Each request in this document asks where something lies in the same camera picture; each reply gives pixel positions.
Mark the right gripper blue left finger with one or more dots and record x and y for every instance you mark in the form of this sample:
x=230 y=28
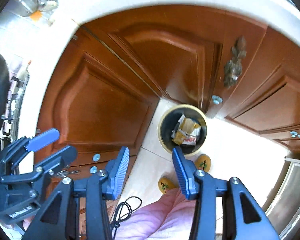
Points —
x=58 y=218

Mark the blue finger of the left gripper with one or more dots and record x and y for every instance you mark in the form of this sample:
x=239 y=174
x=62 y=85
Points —
x=43 y=138

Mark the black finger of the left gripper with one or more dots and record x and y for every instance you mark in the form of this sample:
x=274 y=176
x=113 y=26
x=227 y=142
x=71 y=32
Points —
x=57 y=161

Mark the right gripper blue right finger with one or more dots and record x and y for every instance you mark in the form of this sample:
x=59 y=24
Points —
x=243 y=218

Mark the yellow toothpaste carton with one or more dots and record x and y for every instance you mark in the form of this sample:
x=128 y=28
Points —
x=186 y=132

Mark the round trash bin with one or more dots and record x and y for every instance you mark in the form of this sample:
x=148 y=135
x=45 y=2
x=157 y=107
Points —
x=169 y=121

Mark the steel appliance door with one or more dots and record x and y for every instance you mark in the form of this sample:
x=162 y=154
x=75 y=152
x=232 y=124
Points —
x=283 y=204

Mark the wooden cabinet door left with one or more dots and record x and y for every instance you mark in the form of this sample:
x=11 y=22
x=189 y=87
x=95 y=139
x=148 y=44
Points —
x=111 y=76

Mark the wooden cabinet door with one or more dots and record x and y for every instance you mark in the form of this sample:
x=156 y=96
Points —
x=266 y=98
x=111 y=76

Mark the pink trousers legs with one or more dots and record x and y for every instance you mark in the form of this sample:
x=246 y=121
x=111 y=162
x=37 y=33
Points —
x=170 y=217

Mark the right yellow slipper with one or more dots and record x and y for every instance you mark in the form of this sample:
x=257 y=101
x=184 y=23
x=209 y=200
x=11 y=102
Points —
x=203 y=162

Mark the blue child lock knob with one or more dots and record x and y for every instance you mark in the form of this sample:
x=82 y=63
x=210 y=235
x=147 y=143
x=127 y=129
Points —
x=217 y=100

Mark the wooden cabinet door right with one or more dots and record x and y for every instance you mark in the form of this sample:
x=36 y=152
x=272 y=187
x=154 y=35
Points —
x=266 y=98

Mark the ornate brass cabinet handle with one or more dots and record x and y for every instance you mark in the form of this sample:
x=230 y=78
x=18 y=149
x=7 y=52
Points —
x=233 y=68

